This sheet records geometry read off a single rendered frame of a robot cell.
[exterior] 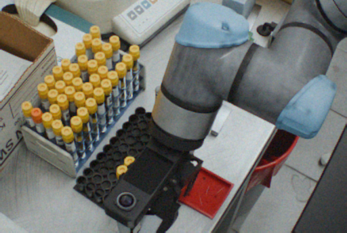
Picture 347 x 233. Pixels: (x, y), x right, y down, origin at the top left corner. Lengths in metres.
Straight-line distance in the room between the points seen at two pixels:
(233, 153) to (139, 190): 0.29
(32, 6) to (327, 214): 0.60
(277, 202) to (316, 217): 1.06
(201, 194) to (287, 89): 0.33
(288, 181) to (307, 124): 1.31
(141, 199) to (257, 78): 0.19
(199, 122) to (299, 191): 1.28
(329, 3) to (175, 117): 0.22
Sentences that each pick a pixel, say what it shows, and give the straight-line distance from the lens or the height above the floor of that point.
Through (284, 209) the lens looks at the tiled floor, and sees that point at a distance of 1.88.
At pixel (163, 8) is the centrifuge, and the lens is 1.05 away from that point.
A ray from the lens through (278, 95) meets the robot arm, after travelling 0.61.
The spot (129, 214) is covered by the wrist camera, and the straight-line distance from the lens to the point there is 0.66.
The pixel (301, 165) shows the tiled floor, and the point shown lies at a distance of 1.97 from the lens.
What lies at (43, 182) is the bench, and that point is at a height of 0.88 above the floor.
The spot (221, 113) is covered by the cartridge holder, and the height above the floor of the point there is 0.89.
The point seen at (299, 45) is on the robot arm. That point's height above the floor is 1.20.
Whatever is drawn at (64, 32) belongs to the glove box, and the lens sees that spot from 0.99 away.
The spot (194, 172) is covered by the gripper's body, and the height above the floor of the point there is 1.01.
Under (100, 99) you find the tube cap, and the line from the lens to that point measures 0.85.
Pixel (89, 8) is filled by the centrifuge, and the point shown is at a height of 0.96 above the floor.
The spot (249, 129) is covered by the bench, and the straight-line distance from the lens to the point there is 0.96.
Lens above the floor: 1.69
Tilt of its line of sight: 58 degrees down
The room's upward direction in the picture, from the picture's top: straight up
